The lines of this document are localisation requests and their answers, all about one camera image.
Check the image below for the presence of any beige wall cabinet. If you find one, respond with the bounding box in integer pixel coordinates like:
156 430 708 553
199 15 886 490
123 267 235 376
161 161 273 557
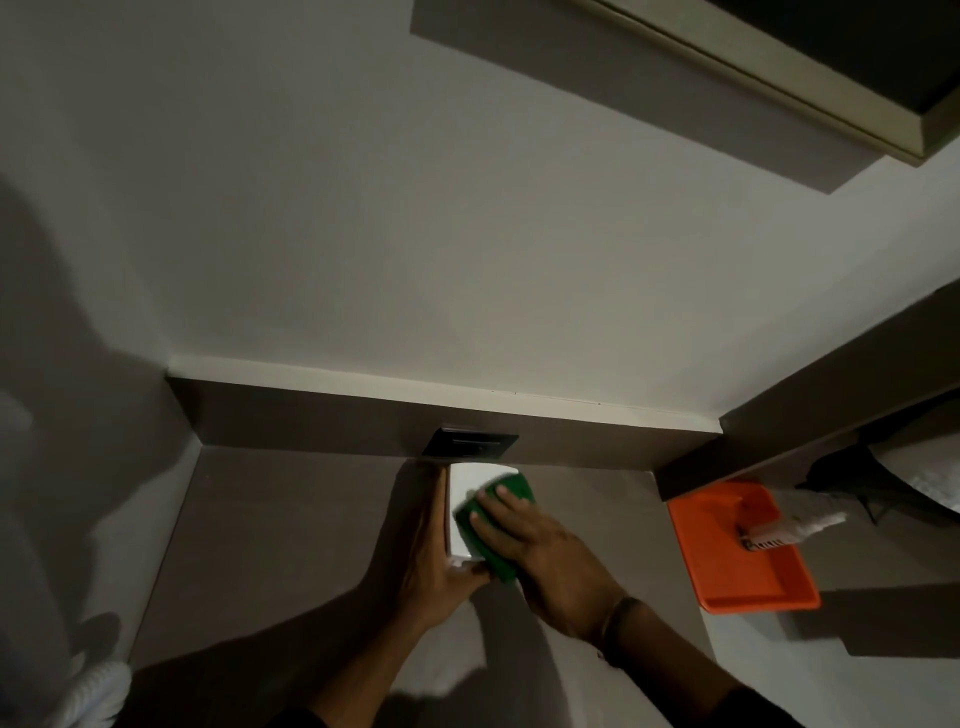
590 0 960 168

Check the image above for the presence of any person's left hand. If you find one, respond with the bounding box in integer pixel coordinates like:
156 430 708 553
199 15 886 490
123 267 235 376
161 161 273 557
395 464 490 633

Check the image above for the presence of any black wall socket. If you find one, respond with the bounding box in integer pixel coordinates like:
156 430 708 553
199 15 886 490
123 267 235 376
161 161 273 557
421 425 520 461

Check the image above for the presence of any white terry towel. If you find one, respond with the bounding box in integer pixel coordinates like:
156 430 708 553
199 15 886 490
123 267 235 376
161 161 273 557
868 431 960 519

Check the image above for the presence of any white twisted cord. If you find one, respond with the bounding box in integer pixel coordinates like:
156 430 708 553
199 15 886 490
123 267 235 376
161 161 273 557
65 650 135 728

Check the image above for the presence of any person's right hand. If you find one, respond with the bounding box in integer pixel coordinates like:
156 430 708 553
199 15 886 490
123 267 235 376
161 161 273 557
467 487 633 652

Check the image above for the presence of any person's right forearm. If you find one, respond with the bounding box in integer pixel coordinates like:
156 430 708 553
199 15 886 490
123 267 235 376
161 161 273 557
607 599 808 728

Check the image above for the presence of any white spray bottle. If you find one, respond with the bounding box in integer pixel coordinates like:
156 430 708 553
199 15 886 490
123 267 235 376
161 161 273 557
734 511 850 553

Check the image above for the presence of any green cleaning cloth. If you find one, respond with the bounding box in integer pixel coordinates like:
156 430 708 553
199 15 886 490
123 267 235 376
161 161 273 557
453 470 538 586

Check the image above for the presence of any person's left forearm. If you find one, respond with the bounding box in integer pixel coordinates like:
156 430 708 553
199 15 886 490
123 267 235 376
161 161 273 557
288 608 451 728

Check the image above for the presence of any orange plastic tray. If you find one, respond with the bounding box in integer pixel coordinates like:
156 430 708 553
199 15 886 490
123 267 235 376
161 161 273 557
667 481 823 616

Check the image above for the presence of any dark wrist bracelet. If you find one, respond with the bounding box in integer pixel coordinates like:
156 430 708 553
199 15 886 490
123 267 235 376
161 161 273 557
596 596 646 670

